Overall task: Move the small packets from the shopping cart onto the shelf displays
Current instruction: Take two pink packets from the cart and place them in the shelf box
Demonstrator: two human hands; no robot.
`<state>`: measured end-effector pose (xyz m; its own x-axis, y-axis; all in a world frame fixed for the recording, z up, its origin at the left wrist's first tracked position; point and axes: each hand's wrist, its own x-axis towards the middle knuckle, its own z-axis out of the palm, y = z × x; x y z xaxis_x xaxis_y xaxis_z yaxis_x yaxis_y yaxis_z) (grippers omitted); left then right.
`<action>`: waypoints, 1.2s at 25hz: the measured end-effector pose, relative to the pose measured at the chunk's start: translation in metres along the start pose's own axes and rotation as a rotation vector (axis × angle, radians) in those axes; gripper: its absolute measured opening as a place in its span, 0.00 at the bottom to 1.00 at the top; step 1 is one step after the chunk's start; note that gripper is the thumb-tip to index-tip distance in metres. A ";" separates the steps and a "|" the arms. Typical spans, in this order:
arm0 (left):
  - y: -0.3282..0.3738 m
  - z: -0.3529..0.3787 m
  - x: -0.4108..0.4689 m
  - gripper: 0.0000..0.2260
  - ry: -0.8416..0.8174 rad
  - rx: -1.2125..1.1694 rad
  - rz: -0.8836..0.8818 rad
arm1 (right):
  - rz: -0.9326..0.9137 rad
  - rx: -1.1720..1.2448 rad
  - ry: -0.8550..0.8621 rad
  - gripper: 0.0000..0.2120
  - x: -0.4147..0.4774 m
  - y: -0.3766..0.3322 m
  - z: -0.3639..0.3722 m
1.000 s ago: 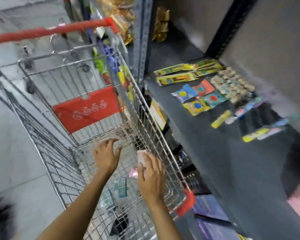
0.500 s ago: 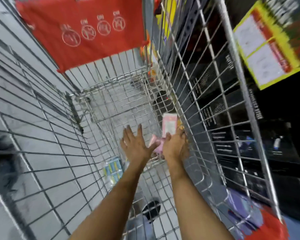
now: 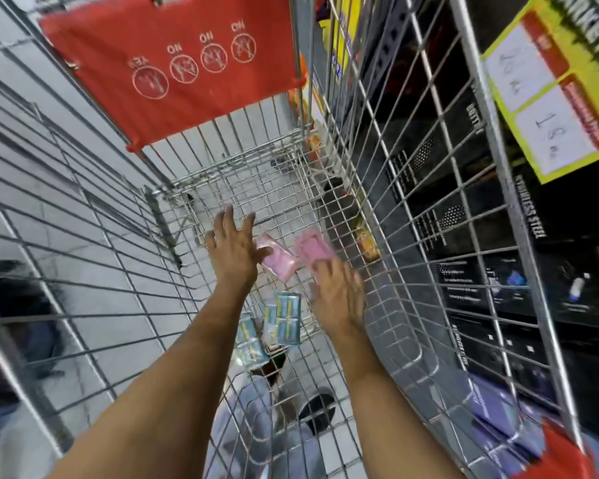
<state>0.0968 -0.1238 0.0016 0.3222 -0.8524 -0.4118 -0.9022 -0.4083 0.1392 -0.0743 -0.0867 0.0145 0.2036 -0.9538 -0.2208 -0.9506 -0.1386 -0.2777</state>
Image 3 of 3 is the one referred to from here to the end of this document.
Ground person's left hand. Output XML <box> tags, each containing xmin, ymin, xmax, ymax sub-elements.
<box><xmin>205</xmin><ymin>205</ymin><xmax>274</xmax><ymax>295</ymax></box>

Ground person's right hand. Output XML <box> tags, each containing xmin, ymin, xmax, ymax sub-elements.
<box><xmin>309</xmin><ymin>257</ymin><xmax>366</xmax><ymax>340</ymax></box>

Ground pink packet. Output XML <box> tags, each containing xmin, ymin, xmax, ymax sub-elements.
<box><xmin>294</xmin><ymin>230</ymin><xmax>336</xmax><ymax>284</ymax></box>
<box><xmin>255</xmin><ymin>233</ymin><xmax>300</xmax><ymax>284</ymax></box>

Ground person's right forearm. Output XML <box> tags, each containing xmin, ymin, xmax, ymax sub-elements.
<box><xmin>328</xmin><ymin>326</ymin><xmax>466</xmax><ymax>479</ymax></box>

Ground person's left forearm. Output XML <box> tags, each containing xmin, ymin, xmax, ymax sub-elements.
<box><xmin>49</xmin><ymin>283</ymin><xmax>261</xmax><ymax>479</ymax></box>

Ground orange packet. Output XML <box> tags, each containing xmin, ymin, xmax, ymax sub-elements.
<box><xmin>351</xmin><ymin>214</ymin><xmax>381</xmax><ymax>264</ymax></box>

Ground blue and yellow packet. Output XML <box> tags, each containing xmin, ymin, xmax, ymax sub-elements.
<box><xmin>262</xmin><ymin>303</ymin><xmax>279</xmax><ymax>341</ymax></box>
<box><xmin>275</xmin><ymin>292</ymin><xmax>303</xmax><ymax>346</ymax></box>
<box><xmin>235</xmin><ymin>313</ymin><xmax>271</xmax><ymax>371</ymax></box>

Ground small red and dark packet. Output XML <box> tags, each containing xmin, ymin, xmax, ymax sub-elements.
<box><xmin>266</xmin><ymin>343</ymin><xmax>289</xmax><ymax>377</ymax></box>

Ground black cart wheel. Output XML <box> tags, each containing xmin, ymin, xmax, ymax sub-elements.
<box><xmin>297</xmin><ymin>388</ymin><xmax>336</xmax><ymax>435</ymax></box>

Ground stack of black boxes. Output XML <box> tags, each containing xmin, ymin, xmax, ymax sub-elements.
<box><xmin>352</xmin><ymin>0</ymin><xmax>599</xmax><ymax>444</ymax></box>

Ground person's light blue trousers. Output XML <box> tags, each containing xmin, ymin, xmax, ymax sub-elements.
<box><xmin>214</xmin><ymin>374</ymin><xmax>326</xmax><ymax>479</ymax></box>

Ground red child seat flap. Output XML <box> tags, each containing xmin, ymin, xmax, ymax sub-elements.
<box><xmin>39</xmin><ymin>0</ymin><xmax>306</xmax><ymax>153</ymax></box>

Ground purple box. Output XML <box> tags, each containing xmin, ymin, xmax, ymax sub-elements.
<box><xmin>468</xmin><ymin>373</ymin><xmax>547</xmax><ymax>467</ymax></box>

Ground yellow packaged goods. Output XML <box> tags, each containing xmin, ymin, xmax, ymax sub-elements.
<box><xmin>318</xmin><ymin>0</ymin><xmax>366</xmax><ymax>78</ymax></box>

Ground yellow price sign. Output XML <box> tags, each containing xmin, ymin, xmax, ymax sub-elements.
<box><xmin>481</xmin><ymin>0</ymin><xmax>599</xmax><ymax>185</ymax></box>

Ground silver wire shopping cart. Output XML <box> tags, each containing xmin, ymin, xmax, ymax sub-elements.
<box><xmin>0</xmin><ymin>0</ymin><xmax>587</xmax><ymax>479</ymax></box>

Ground red plastic cart handle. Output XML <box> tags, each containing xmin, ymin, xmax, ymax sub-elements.
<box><xmin>513</xmin><ymin>418</ymin><xmax>599</xmax><ymax>479</ymax></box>

